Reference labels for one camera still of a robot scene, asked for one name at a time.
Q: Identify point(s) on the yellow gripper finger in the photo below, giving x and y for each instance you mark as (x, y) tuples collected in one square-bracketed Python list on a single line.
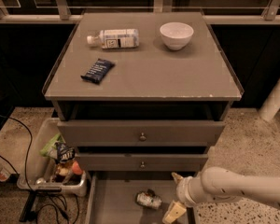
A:
[(177, 178), (174, 211)]

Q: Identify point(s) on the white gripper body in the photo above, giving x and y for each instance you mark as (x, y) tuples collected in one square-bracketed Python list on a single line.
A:
[(182, 190)]

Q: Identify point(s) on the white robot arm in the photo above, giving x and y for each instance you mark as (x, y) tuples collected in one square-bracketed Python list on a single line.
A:
[(240, 184)]

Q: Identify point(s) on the grey bottom drawer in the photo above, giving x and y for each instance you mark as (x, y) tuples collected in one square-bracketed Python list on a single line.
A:
[(112, 197)]

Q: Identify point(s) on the grey drawer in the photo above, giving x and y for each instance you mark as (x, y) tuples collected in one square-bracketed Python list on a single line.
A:
[(112, 197), (140, 133), (141, 162)]

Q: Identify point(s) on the grey top drawer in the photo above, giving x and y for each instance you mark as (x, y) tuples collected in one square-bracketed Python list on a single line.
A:
[(140, 133)]

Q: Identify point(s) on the grey middle drawer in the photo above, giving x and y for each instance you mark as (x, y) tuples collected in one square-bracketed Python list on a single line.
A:
[(141, 162)]

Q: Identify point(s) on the grey drawer cabinet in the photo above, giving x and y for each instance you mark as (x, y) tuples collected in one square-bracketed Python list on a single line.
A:
[(149, 82)]

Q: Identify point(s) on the orange round fruit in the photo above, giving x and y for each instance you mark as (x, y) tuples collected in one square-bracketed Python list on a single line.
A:
[(76, 168)]

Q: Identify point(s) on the blue chip bag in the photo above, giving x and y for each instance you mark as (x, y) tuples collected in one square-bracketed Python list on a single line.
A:
[(64, 153)]

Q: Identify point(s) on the clear plastic storage bin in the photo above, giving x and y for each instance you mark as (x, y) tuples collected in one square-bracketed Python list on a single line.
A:
[(39, 169)]

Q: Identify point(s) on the green snack bag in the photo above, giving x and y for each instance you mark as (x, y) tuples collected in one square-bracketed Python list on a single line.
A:
[(49, 149)]

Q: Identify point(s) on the dark blue snack packet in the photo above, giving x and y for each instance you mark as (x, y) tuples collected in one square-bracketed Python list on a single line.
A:
[(98, 71)]

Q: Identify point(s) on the white ceramic bowl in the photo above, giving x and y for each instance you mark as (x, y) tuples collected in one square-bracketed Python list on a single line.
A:
[(176, 35)]

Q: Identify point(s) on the clear plastic water bottle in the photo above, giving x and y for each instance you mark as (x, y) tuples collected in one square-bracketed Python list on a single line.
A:
[(115, 39)]

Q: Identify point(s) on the white metal railing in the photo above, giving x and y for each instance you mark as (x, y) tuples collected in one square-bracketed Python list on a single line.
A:
[(214, 11)]

